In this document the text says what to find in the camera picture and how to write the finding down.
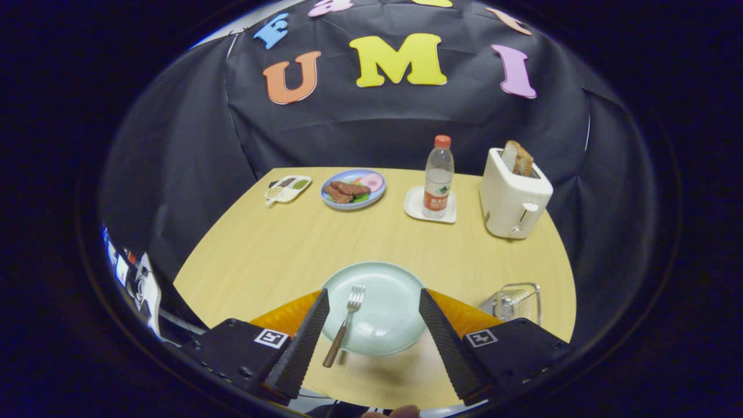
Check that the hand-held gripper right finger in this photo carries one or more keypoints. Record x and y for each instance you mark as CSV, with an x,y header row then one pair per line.
x,y
455,351

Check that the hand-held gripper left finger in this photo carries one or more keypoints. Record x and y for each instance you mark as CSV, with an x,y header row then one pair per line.
x,y
302,351

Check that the square metal mesh basket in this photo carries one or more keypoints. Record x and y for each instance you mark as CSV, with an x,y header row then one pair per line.
x,y
511,305

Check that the pale green plate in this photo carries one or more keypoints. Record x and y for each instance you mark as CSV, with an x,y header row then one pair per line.
x,y
389,313

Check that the white square coaster tray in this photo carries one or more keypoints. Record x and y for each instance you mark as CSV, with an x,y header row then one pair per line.
x,y
413,206

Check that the white toaster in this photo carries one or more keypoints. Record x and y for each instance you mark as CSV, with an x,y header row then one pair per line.
x,y
508,203

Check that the white divided condiment dish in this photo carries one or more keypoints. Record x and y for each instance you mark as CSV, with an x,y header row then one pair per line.
x,y
287,188

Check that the green lettuce leaf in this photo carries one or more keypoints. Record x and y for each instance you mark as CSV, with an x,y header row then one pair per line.
x,y
361,198

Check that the brown meat slices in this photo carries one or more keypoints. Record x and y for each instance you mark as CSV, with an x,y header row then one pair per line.
x,y
345,190

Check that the blue plate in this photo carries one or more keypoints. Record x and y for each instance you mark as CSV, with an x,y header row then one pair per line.
x,y
374,197

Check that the clear water bottle red cap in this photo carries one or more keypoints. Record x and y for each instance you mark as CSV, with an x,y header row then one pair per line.
x,y
438,180

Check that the white cluttered equipment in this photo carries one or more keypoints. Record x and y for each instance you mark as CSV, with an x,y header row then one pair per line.
x,y
142,284

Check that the pink ham slice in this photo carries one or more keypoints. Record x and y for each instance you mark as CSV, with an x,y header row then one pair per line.
x,y
372,182

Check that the black backdrop cloth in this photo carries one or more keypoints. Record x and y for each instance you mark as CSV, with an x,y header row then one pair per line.
x,y
348,128

